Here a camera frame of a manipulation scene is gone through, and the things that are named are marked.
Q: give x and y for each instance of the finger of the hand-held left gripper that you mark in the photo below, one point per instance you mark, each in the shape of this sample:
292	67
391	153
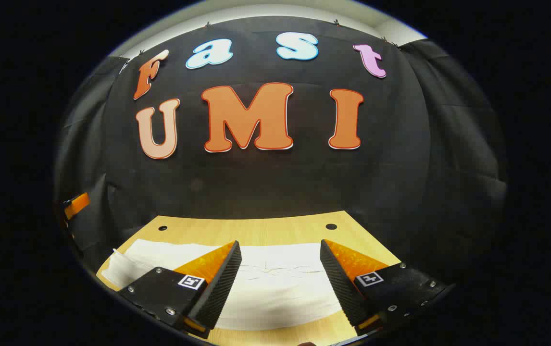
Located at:
76	204

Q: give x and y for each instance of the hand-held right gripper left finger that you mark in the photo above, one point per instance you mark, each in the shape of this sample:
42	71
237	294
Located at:
220	283

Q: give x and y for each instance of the white jeans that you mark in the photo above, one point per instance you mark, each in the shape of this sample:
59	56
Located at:
275	290

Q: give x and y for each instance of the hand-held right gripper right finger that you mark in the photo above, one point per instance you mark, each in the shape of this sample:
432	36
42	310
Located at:
340	283

